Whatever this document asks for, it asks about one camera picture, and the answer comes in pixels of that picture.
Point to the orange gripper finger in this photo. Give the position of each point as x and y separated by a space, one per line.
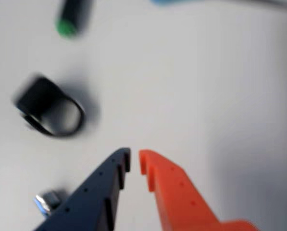
181 204

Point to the green and black marker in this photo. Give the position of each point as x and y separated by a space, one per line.
70 19

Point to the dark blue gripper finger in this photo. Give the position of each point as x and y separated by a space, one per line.
90 199

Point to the black and silver battery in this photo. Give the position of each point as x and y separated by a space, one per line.
49 199

